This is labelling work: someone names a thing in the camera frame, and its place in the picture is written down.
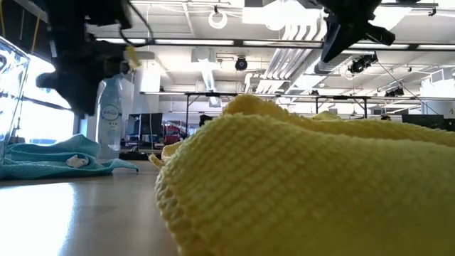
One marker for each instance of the person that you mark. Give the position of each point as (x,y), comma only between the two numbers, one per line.
(385,117)

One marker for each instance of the clear plastic basket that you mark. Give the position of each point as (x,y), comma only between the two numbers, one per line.
(14,89)

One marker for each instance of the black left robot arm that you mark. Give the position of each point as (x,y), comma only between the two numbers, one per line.
(89,14)

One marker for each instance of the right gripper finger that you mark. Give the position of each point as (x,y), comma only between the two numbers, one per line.
(337,39)
(382,35)

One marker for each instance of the long black frame table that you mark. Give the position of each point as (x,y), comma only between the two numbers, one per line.
(249,94)

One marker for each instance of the air freshener spray bottle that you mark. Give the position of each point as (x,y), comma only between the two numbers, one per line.
(110,138)

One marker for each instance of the small yellow tag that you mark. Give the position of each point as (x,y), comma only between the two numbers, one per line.
(133,58)

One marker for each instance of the small dark monitor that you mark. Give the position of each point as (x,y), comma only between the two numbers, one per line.
(205,121)

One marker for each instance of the yellow microfiber towel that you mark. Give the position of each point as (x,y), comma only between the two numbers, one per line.
(284,195)
(327,116)

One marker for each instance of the black monitor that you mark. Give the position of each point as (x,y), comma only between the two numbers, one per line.
(145,128)
(423,121)

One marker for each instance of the teal microfiber towel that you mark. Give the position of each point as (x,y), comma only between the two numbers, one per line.
(60,153)

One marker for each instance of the long linear ceiling light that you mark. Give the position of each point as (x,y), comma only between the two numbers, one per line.
(195,42)

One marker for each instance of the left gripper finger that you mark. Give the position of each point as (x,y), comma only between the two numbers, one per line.
(87,101)
(51,81)

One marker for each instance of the silver ventilation duct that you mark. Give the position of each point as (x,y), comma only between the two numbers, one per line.
(334,65)

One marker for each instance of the black ceiling spotlight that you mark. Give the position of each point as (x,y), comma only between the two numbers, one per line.
(241,63)
(360,64)
(394,92)

